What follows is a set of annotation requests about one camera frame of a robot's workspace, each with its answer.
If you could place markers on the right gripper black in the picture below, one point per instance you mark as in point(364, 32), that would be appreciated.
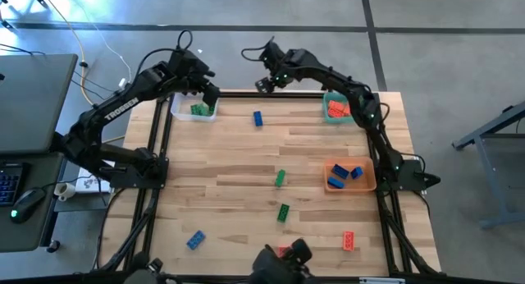
point(281, 72)

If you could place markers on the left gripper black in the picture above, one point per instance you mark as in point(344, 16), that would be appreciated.
point(211, 96)

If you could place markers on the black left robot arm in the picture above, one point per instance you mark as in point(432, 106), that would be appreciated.
point(123, 107)

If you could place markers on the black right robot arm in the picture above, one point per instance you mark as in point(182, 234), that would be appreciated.
point(328, 74)

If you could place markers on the clear plastic bin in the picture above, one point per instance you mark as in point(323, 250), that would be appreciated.
point(182, 111)

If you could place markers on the teal plastic bin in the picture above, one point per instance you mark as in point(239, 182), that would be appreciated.
point(326, 107)

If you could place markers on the orange plastic bin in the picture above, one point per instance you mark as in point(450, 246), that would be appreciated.
point(361, 185)

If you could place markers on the white printed paper sheet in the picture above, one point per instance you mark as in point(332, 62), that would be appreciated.
point(88, 184)

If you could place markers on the white mug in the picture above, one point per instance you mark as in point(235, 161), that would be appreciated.
point(65, 191)

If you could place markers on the black computer mouse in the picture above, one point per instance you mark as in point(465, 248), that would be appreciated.
point(26, 204)

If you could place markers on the black caster wheel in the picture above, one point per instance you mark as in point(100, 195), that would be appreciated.
point(52, 246)

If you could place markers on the backlit computer keyboard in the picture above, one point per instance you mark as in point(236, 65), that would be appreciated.
point(10, 183)

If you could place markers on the white metal plate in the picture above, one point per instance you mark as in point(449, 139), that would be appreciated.
point(381, 280)

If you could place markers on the dark desk surface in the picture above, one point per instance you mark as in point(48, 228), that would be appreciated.
point(24, 234)

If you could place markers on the blue-grey metal table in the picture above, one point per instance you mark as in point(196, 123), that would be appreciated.
point(488, 181)

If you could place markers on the black aluminium table frame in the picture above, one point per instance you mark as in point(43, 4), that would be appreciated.
point(295, 94)

